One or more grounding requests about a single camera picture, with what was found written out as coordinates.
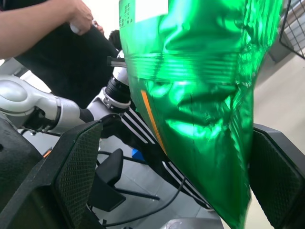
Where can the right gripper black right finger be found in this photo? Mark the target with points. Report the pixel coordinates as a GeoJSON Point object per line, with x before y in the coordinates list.
{"type": "Point", "coordinates": [278, 171]}

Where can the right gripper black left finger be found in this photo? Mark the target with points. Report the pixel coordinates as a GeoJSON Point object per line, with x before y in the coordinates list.
{"type": "Point", "coordinates": [71, 171]}

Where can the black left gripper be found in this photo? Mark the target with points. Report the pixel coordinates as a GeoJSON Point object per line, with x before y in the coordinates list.
{"type": "Point", "coordinates": [116, 61]}

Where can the small white bottle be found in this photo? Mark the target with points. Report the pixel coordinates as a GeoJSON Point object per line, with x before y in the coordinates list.
{"type": "Point", "coordinates": [75, 27]}

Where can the green foil snack bag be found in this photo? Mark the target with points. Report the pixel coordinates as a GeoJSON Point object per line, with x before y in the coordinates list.
{"type": "Point", "coordinates": [202, 107]}

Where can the person's bare hand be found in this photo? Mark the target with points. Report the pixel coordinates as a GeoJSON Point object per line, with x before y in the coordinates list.
{"type": "Point", "coordinates": [81, 14]}

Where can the small blue object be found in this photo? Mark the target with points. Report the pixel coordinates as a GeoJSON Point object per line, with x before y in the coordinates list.
{"type": "Point", "coordinates": [138, 154]}

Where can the black shirt sleeve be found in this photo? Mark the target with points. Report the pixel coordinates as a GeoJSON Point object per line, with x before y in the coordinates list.
{"type": "Point", "coordinates": [21, 4]}

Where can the silver robot torso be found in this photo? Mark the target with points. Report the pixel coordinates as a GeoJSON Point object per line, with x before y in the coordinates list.
{"type": "Point", "coordinates": [190, 220]}

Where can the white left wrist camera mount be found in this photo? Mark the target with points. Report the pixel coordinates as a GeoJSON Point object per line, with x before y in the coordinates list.
{"type": "Point", "coordinates": [121, 75]}

